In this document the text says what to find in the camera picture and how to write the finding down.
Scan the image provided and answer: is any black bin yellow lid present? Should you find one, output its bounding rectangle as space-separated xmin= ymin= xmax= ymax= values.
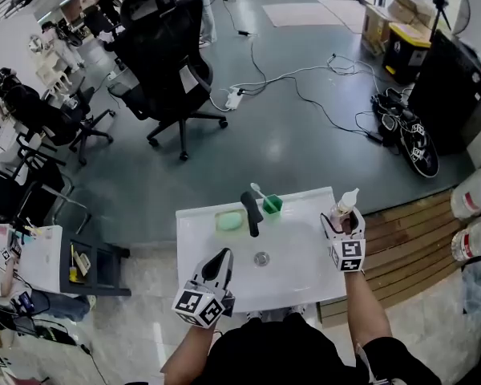
xmin=382 ymin=22 xmax=432 ymax=86

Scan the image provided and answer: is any heap of spare grippers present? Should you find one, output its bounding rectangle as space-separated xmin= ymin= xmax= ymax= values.
xmin=370 ymin=87 xmax=440 ymax=179

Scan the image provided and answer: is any white toothbrush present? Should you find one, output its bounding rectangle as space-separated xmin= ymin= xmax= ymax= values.
xmin=250 ymin=182 xmax=277 ymax=212

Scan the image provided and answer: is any person's left forearm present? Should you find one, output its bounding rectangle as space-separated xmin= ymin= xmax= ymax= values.
xmin=160 ymin=322 xmax=222 ymax=375

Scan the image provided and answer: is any black faucet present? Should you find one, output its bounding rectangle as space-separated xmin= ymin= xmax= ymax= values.
xmin=240 ymin=191 xmax=265 ymax=239

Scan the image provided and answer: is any black shelf unit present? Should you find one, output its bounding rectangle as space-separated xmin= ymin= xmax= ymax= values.
xmin=59 ymin=237 xmax=132 ymax=298

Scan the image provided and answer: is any white floor cable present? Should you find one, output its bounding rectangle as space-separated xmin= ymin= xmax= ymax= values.
xmin=230 ymin=63 xmax=381 ymax=95

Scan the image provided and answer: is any black mesh office chair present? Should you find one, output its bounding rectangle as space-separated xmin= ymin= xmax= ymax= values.
xmin=107 ymin=0 xmax=228 ymax=162

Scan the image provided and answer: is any clear pink bottle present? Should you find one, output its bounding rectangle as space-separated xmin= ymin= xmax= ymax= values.
xmin=329 ymin=188 xmax=361 ymax=233

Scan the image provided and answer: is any clear water jug red cap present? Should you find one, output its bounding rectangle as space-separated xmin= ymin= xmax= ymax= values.
xmin=451 ymin=217 xmax=481 ymax=262
xmin=451 ymin=168 xmax=481 ymax=221

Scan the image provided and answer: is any pale floor rug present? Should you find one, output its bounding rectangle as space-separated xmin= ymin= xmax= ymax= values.
xmin=317 ymin=0 xmax=368 ymax=34

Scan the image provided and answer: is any cardboard box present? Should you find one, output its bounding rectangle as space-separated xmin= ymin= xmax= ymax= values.
xmin=360 ymin=4 xmax=394 ymax=55
xmin=386 ymin=0 xmax=438 ymax=27

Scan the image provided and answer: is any green soap bar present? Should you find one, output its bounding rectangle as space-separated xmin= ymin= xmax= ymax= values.
xmin=213 ymin=210 xmax=244 ymax=233

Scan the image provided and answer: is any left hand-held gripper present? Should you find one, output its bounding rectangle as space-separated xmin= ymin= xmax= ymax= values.
xmin=171 ymin=248 xmax=237 ymax=330

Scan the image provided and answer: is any white side table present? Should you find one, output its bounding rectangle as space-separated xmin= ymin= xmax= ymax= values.
xmin=0 ymin=225 xmax=63 ymax=295

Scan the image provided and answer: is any white washbasin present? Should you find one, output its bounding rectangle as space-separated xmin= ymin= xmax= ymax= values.
xmin=175 ymin=186 xmax=348 ymax=314

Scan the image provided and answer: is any wooden slat platform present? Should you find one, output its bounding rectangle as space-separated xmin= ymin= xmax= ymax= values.
xmin=318 ymin=188 xmax=472 ymax=329

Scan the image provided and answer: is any person's black clothing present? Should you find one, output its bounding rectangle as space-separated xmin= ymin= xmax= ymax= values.
xmin=123 ymin=313 xmax=442 ymax=385

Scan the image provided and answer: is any black swivel chair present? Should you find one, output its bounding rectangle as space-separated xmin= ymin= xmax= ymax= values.
xmin=2 ymin=76 xmax=116 ymax=167

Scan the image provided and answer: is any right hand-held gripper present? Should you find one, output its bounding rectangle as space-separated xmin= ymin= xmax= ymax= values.
xmin=320 ymin=206 xmax=367 ymax=274

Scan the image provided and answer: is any white power strip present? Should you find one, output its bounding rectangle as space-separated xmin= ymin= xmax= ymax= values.
xmin=224 ymin=87 xmax=244 ymax=111

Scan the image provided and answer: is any black washing machine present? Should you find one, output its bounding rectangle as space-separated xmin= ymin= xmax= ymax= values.
xmin=407 ymin=29 xmax=481 ymax=156

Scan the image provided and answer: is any person's right forearm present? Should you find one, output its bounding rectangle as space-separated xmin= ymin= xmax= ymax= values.
xmin=342 ymin=269 xmax=394 ymax=355

